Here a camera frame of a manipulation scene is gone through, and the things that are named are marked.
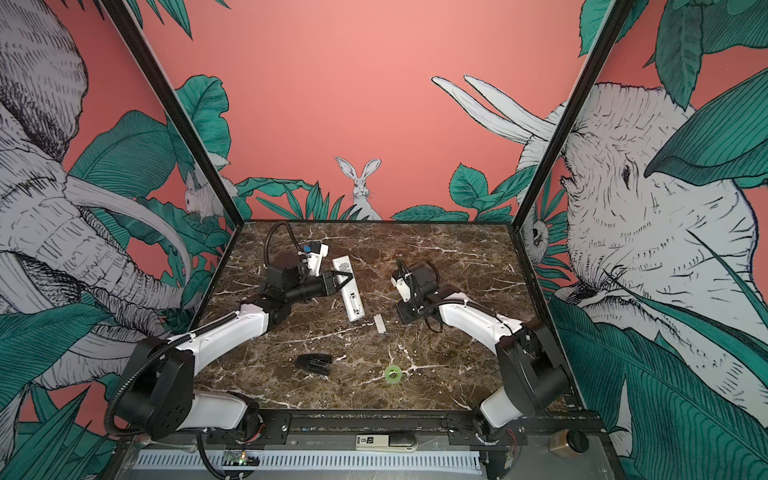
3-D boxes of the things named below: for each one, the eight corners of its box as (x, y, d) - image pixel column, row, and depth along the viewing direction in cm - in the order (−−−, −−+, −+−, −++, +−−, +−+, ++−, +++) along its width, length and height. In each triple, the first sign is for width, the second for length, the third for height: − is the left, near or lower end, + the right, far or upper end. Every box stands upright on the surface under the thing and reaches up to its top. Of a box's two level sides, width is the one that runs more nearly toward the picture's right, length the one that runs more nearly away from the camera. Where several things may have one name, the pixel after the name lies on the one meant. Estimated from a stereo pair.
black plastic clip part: (295, 375, 84) (292, 372, 83) (298, 356, 88) (297, 353, 86) (329, 375, 85) (328, 372, 83) (331, 356, 88) (330, 353, 86)
